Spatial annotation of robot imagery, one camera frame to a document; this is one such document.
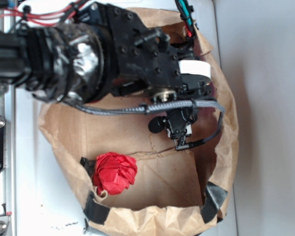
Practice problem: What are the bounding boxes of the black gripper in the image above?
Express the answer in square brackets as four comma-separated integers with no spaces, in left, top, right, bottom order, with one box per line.
[110,24,214,103]

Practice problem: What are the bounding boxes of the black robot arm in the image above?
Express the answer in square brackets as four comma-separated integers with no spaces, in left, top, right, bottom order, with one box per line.
[0,0,212,105]

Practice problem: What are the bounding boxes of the red crumpled paper ball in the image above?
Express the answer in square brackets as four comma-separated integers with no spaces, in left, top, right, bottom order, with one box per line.
[92,152,138,196]

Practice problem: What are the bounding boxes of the brown paper bag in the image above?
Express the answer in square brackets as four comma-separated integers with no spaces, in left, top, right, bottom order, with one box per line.
[38,7,239,236]

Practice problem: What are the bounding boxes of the grey braided cable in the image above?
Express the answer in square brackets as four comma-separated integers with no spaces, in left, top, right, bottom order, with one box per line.
[76,97,226,151]

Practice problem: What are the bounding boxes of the green and red wires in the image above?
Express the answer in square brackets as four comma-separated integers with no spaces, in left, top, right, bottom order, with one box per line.
[174,0,200,40]

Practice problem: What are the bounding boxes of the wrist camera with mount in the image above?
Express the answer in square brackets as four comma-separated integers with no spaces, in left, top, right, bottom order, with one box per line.
[148,108,199,151]

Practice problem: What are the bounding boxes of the aluminium extrusion rail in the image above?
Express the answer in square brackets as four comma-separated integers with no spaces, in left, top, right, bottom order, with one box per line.
[0,14,18,236]

